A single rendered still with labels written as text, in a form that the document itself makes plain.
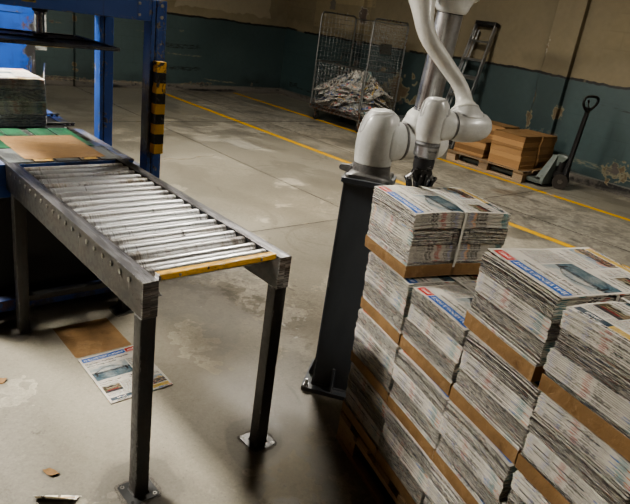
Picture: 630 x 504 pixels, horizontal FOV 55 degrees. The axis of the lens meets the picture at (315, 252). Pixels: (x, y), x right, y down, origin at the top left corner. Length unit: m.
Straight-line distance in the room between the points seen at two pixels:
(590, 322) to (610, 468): 0.30
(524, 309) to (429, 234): 0.51
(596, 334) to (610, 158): 7.41
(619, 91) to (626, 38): 0.64
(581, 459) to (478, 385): 0.35
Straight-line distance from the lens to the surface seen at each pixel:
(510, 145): 8.16
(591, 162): 8.86
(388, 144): 2.41
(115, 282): 1.98
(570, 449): 1.52
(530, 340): 1.54
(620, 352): 1.37
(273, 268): 2.09
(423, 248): 1.95
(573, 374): 1.46
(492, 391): 1.69
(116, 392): 2.72
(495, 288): 1.63
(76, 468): 2.38
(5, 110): 3.71
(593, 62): 8.92
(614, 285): 1.64
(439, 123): 2.15
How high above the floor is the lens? 1.57
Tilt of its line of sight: 21 degrees down
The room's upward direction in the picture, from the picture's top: 8 degrees clockwise
